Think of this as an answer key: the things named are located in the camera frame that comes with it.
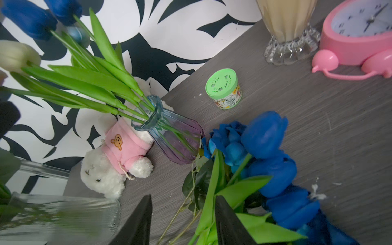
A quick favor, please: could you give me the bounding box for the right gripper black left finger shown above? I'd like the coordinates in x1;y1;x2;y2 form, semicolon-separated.
109;195;153;245

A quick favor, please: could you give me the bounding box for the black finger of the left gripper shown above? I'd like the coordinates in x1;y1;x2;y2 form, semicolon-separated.
0;102;20;138

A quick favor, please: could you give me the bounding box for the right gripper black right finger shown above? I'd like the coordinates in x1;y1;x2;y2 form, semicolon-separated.
215;196;257;245

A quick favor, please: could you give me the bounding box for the picked blue tulip bunch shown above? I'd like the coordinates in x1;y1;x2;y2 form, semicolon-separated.
186;111;322;245

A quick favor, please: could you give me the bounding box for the single blue rose stem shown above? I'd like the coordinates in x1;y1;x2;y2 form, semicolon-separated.
157;121;247;245

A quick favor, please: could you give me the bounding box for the yellow ruffled glass vase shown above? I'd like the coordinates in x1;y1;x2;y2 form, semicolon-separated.
257;0;321;65

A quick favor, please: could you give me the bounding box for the dark purple glass vase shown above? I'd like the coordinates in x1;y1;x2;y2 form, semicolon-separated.
132;95;204;164

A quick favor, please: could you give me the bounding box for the clear glass vase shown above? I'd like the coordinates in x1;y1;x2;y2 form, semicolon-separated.
1;156;120;242

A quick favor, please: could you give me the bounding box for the white plush toy pink shirt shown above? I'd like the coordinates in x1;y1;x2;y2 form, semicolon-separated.
81;117;154;199

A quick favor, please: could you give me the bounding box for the blue white tulip bunch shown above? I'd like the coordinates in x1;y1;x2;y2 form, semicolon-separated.
0;0;197;154

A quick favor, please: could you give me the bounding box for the small green cup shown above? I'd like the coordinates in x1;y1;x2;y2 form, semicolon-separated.
205;68;242;110

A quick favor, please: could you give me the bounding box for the pink alarm clock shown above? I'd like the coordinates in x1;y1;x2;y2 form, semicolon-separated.
312;1;392;81

